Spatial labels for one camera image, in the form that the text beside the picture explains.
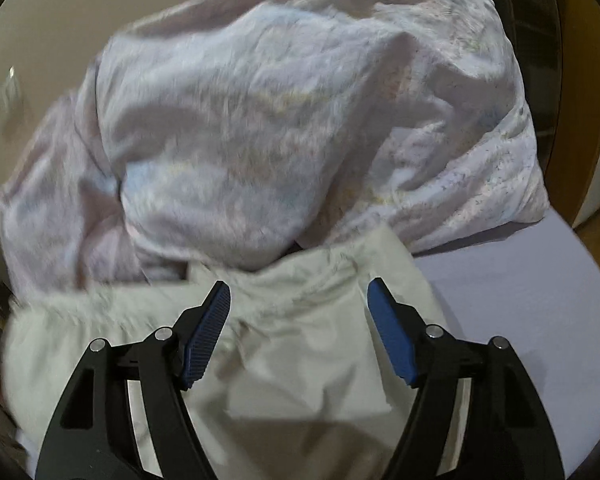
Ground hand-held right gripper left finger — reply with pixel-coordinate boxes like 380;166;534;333
34;280;231;480

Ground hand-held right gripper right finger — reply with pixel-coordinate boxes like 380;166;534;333
367;276;566;480

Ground beige padded jacket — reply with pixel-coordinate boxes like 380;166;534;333
2;225;461;480

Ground bed with lavender sheet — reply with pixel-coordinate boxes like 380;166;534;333
15;210;600;480

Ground pale floral duvet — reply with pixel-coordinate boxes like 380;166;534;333
0;0;551;306

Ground wooden wardrobe with dark glass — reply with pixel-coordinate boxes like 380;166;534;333
462;0;600;231

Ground white wall socket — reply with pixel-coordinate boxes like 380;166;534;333
0;67;23;111

